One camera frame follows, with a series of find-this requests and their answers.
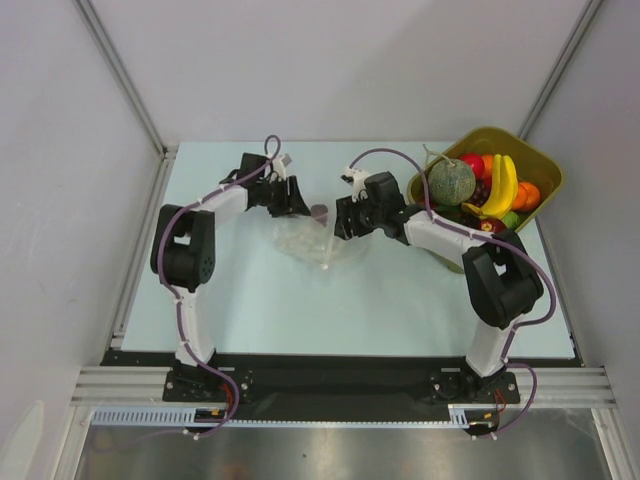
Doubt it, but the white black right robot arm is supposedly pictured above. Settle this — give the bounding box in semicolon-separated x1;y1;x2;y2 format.
334;168;543;378

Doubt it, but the left aluminium corner post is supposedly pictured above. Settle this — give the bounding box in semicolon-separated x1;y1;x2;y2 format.
72;0;167;159

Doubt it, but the aluminium corner post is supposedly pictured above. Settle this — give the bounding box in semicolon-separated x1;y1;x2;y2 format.
516;0;607;141
72;0;167;159

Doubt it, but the olive green plastic bin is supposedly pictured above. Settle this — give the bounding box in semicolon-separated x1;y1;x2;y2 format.
405;125;566;275

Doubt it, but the white slotted cable duct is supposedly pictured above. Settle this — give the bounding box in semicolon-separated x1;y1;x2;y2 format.
91;398;496;429

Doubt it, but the right aluminium corner post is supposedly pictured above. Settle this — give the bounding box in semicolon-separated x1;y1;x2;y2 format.
516;0;607;141

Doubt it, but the clear zip top bag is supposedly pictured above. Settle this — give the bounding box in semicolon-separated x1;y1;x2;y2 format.
273;203;370;270

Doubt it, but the red fake apple in bin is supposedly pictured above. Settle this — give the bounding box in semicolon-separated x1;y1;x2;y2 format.
460;153;485;180

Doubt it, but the orange fake orange rear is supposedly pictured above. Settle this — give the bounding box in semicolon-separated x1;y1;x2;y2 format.
481;154;495;180

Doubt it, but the orange fake tangerine right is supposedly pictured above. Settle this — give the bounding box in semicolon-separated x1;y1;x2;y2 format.
524;183;541;212

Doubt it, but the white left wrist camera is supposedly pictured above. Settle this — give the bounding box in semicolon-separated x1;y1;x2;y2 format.
270;154;292;182

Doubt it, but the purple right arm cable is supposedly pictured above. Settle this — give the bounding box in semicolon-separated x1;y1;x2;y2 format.
347;147;558;439

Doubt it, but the yellow fake banana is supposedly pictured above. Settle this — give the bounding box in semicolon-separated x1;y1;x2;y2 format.
484;155;518;218

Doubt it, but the dark red fake apple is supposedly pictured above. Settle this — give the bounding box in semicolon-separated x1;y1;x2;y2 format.
479;218;508;234

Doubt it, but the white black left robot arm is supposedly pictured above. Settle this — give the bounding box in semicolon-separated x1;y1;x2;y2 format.
150;153;310;367

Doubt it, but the orange fake tangerine front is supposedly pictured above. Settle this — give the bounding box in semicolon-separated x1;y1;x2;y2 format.
511;182;529;211

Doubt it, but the aluminium front frame rail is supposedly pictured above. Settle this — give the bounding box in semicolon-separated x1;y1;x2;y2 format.
71;366;616;408

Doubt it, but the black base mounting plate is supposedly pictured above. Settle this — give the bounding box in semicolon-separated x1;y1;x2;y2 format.
101;350;580;423

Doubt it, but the green fake lime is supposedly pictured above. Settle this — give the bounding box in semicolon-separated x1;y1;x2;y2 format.
501;211;523;231

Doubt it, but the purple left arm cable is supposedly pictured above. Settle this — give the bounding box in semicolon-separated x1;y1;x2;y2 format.
92;134;281;454

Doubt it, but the purple fake grape bunch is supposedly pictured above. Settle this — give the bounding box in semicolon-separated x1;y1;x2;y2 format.
469;181;491;207

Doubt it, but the orange fake tangerine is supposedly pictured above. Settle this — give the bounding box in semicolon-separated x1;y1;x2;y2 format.
524;183;541;212
511;182;529;211

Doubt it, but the green netted fake melon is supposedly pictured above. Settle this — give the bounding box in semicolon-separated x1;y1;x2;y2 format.
423;145;476;207

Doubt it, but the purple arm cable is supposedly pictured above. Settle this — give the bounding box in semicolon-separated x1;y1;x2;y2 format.
347;147;558;439
92;134;281;454

